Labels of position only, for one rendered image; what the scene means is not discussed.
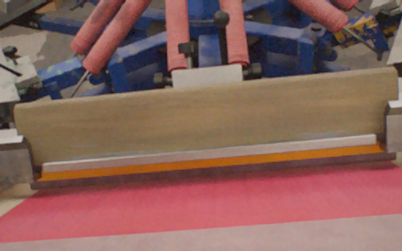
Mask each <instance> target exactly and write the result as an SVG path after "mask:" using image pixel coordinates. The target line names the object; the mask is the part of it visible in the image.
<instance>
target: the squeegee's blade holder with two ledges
mask: <svg viewBox="0 0 402 251"><path fill-rule="evenodd" d="M375 144H376V134H371V133H363V134H347V135H337V136H328V137H311V138H302V139H294V140H284V141H267V142H258V143H249V144H240V145H224V146H215V147H205V148H196V149H179V150H170V151H161V152H151V153H135V154H126V155H117V156H100V157H91V158H83V159H73V160H57V161H48V162H46V163H43V164H42V169H43V173H48V172H66V171H75V170H84V169H93V168H119V167H129V166H138V165H147V164H165V163H174V162H184V161H192V160H210V159H219V158H228V157H237V156H256V155H265V154H274V153H291V152H300V151H309V150H319V149H336V148H345V147H354V146H363V145H375Z"/></svg>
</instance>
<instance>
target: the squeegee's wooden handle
mask: <svg viewBox="0 0 402 251"><path fill-rule="evenodd" d="M391 101H399V80H398V73H397V71H396V69H395V68H394V67H390V68H374V69H366V70H358V71H343V72H327V73H319V74H311V75H296V76H289V77H280V78H272V79H258V80H250V81H241V82H232V83H218V84H210V85H202V86H193V87H179V88H171V89H163V90H155V91H140V92H132V93H123V94H115V95H100V96H92V97H85V98H70V99H62V100H54V101H46V102H31V103H23V104H18V105H16V106H15V107H14V120H15V125H16V130H17V135H18V136H20V135H23V136H24V137H25V138H26V139H27V140H28V141H29V143H30V144H31V146H32V151H33V159H34V164H35V168H36V171H42V170H43V169H42V164H43V163H46V162H48V161H57V160H73V159H83V158H91V157H100V156H117V155H126V154H135V153H151V152H161V151H170V150H179V149H196V148H205V147H215V146H224V145H240V144H249V143H258V142H267V141H284V140H294V139H302V138H311V137H328V136H337V135H347V134H363V133H371V134H376V141H383V140H384V110H385V107H386V106H387V104H388V102H391Z"/></svg>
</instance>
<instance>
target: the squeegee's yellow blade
mask: <svg viewBox="0 0 402 251"><path fill-rule="evenodd" d="M383 152H384V151H383V150H381V149H380V146H379V141H376V144H375V145H363V146H354V147H345V148H336V149H319V150H309V151H300V152H291V153H274V154H265V155H256V156H237V157H228V158H219V159H210V160H192V161H184V162H174V163H165V164H147V165H138V166H129V167H119V168H93V169H84V170H75V171H66V172H48V173H43V170H42V171H41V175H42V178H41V179H39V180H38V181H46V180H63V179H73V178H83V177H92V176H109V175H118V174H128V173H138V172H164V171H174V170H184V169H192V168H210V167H220V166H229V165H238V164H256V163H266V162H275V161H285V160H302V159H311V158H321V157H330V156H348V155H357V154H366V153H383Z"/></svg>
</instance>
